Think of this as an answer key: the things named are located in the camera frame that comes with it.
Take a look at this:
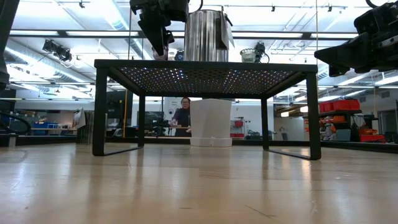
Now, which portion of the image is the blue storage bin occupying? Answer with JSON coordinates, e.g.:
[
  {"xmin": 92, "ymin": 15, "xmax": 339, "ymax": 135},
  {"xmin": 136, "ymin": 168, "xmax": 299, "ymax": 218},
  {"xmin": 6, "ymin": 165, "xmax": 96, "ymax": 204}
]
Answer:
[{"xmin": 32, "ymin": 121, "xmax": 60, "ymax": 131}]

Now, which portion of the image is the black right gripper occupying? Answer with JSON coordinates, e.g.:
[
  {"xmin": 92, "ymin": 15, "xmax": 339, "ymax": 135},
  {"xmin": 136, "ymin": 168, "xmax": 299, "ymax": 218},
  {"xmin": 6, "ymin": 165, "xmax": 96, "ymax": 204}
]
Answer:
[{"xmin": 313, "ymin": 1, "xmax": 398, "ymax": 78}]

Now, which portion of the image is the person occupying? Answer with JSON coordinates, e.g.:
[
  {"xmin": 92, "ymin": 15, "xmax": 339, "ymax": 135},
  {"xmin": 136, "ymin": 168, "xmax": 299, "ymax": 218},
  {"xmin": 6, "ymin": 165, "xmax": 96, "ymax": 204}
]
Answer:
[{"xmin": 170, "ymin": 96, "xmax": 192, "ymax": 138}]

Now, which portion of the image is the white paper sheet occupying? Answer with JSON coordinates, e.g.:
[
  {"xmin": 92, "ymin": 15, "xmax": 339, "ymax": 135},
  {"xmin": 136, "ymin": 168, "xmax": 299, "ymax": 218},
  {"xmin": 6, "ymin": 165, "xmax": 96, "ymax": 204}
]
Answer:
[{"xmin": 72, "ymin": 107, "xmax": 86, "ymax": 129}]

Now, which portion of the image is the black storage rack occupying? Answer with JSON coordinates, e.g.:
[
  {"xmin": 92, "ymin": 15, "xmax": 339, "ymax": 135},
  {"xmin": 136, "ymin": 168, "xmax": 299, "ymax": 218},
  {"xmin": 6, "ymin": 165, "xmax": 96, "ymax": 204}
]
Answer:
[{"xmin": 319, "ymin": 108, "xmax": 364, "ymax": 142}]

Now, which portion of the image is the black perforated metal shelf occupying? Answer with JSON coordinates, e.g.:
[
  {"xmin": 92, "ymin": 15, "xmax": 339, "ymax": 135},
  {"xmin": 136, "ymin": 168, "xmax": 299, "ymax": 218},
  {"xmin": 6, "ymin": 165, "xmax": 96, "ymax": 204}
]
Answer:
[{"xmin": 92, "ymin": 58, "xmax": 322, "ymax": 161}]

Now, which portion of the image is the black track light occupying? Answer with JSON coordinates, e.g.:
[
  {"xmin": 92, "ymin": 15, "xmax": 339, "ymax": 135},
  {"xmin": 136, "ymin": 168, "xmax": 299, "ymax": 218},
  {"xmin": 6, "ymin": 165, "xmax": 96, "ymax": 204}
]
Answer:
[{"xmin": 42, "ymin": 39, "xmax": 73, "ymax": 62}]

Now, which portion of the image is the green glass candle holder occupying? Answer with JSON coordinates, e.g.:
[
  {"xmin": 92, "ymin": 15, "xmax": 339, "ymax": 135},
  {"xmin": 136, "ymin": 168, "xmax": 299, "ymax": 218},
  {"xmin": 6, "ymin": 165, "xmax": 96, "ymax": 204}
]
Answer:
[{"xmin": 239, "ymin": 48, "xmax": 257, "ymax": 63}]

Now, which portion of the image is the pink glass candle holder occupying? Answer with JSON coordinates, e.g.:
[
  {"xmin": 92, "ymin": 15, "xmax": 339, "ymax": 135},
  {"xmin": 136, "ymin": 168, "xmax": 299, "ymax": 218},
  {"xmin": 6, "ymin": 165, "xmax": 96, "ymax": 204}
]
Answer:
[{"xmin": 152, "ymin": 45, "xmax": 170, "ymax": 61}]

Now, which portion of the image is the black ceiling-mounted device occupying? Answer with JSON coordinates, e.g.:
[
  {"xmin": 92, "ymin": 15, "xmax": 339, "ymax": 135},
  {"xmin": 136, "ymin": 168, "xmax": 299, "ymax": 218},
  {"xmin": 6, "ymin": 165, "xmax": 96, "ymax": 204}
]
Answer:
[{"xmin": 254, "ymin": 42, "xmax": 270, "ymax": 63}]

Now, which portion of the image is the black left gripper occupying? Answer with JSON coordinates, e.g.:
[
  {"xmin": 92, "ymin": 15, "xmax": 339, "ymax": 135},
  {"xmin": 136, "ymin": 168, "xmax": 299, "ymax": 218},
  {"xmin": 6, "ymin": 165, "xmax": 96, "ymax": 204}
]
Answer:
[{"xmin": 129, "ymin": 0, "xmax": 190, "ymax": 57}]

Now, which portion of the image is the silver metal candle holder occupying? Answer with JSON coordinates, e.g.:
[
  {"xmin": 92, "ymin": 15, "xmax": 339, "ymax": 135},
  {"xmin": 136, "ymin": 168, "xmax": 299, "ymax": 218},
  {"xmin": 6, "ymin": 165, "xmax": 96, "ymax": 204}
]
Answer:
[{"xmin": 183, "ymin": 9, "xmax": 236, "ymax": 62}]

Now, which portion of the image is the white hexagonal planter pot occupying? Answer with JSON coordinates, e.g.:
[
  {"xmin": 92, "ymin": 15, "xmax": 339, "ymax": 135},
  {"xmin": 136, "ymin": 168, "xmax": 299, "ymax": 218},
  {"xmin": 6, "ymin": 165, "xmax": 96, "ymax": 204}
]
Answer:
[{"xmin": 189, "ymin": 98, "xmax": 233, "ymax": 148}]

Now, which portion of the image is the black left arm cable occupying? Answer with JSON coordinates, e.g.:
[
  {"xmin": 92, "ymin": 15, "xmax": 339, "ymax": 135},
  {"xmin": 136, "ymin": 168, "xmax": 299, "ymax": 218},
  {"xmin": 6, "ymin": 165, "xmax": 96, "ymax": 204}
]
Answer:
[{"xmin": 0, "ymin": 110, "xmax": 32, "ymax": 136}]

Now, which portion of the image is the red plastic storage bin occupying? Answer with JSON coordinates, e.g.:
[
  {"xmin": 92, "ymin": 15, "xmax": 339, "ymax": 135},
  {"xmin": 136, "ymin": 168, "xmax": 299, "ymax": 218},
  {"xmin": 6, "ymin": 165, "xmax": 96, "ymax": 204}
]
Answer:
[
  {"xmin": 359, "ymin": 133, "xmax": 387, "ymax": 143},
  {"xmin": 319, "ymin": 101, "xmax": 335, "ymax": 113},
  {"xmin": 333, "ymin": 99, "xmax": 361, "ymax": 111}
]

